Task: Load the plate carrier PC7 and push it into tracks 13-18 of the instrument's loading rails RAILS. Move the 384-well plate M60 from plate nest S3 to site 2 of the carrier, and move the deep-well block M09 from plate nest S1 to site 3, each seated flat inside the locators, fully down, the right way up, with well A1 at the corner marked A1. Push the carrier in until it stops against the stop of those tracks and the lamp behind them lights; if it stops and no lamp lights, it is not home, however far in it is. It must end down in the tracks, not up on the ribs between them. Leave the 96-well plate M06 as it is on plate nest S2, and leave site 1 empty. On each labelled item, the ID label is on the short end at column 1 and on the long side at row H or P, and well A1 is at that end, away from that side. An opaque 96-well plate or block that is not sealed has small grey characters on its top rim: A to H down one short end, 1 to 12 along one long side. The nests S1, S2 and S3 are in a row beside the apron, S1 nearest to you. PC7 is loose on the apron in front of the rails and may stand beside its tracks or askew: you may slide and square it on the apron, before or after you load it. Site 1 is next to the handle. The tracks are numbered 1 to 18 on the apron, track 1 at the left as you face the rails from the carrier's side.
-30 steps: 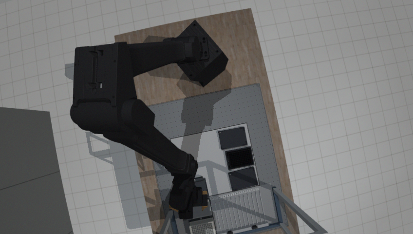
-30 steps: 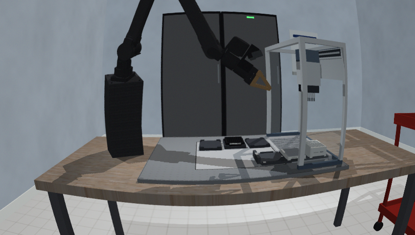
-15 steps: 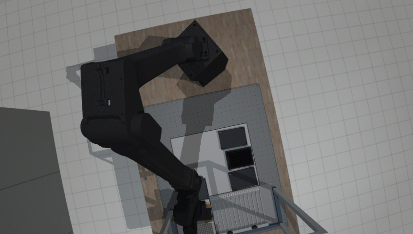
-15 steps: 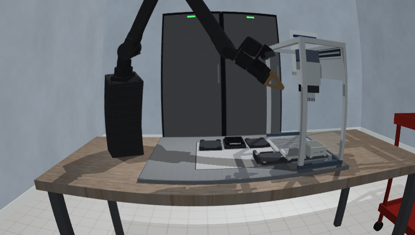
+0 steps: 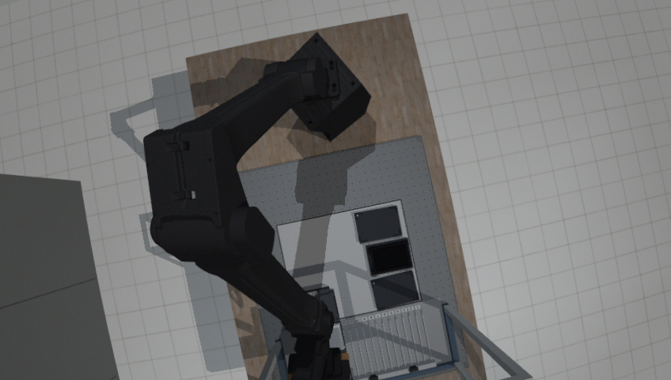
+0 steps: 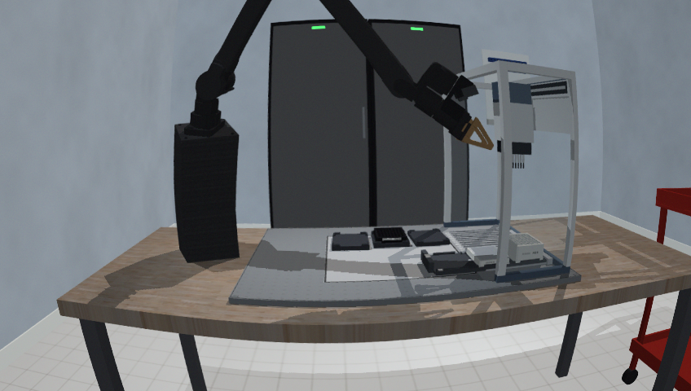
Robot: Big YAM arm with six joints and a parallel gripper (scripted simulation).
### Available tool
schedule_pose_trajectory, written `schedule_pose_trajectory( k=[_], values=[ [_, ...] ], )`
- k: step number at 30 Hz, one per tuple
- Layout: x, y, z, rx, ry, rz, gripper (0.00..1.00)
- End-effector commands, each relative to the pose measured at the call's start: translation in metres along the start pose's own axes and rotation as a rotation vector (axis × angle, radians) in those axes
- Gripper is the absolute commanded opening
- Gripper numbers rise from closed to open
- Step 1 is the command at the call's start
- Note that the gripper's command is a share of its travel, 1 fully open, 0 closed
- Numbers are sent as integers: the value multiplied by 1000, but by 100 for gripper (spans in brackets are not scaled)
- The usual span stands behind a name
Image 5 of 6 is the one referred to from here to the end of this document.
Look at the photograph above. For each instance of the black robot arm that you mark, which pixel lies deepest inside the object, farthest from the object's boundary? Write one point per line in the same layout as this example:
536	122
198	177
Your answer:
218	226

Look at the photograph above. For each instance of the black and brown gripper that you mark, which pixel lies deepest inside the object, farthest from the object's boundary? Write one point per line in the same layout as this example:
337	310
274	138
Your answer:
338	364

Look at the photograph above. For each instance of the white multi-well plate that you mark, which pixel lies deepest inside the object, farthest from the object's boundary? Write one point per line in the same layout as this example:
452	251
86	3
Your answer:
336	340

